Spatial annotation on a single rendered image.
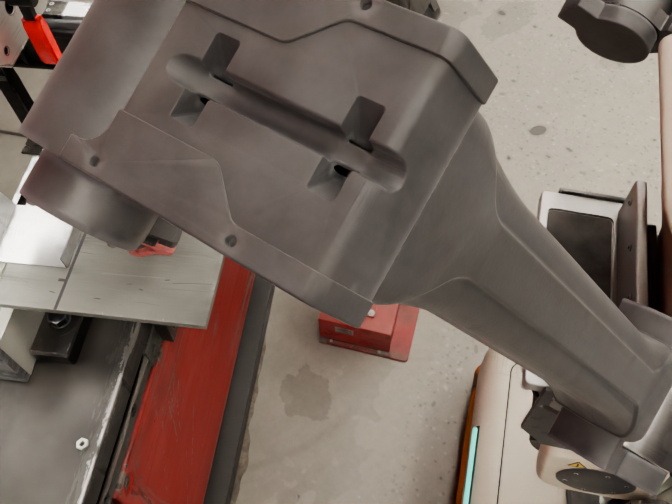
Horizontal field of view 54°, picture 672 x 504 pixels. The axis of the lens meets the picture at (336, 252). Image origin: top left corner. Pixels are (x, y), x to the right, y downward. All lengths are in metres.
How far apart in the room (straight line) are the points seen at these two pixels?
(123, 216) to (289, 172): 0.07
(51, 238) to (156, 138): 0.72
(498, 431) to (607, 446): 1.05
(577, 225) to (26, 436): 0.71
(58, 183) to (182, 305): 0.59
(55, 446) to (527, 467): 0.94
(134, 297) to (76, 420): 0.19
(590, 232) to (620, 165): 1.52
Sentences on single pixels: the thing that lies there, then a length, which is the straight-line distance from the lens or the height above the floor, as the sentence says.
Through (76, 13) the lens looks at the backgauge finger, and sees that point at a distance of 1.19.
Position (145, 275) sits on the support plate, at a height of 1.00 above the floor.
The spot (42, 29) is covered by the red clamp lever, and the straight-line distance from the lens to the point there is 0.83.
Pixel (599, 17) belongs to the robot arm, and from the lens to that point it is 0.73.
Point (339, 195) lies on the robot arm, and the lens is 0.16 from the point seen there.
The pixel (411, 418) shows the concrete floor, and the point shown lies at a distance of 1.77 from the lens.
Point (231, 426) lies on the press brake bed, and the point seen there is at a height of 0.05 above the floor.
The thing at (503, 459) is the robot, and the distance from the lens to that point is 1.48.
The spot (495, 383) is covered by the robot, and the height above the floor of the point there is 0.27.
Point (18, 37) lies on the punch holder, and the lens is 0.86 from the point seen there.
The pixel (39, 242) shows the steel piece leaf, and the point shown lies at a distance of 0.90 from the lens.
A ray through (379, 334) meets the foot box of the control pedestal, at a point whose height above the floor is 0.11.
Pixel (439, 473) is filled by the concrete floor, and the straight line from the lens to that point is 1.74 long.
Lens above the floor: 1.68
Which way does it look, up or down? 58 degrees down
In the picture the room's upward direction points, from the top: 4 degrees counter-clockwise
